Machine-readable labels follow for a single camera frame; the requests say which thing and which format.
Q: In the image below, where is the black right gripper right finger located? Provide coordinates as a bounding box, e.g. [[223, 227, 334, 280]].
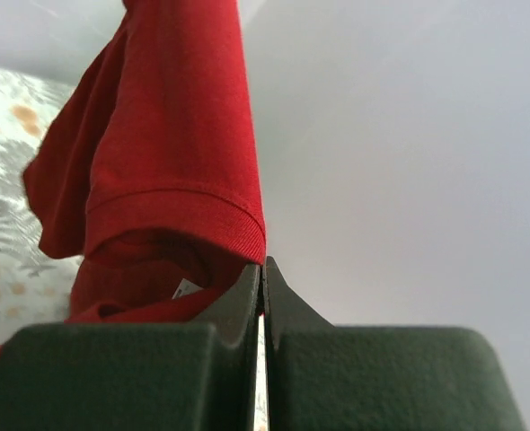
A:
[[262, 259, 526, 430]]

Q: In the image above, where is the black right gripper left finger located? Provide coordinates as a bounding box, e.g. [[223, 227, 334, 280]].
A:
[[0, 265, 261, 430]]

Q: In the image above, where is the red t shirt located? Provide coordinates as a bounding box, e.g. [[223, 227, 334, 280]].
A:
[[22, 1, 266, 323]]

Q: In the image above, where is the floral patterned table mat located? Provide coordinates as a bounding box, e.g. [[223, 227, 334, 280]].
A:
[[0, 68, 81, 345]]

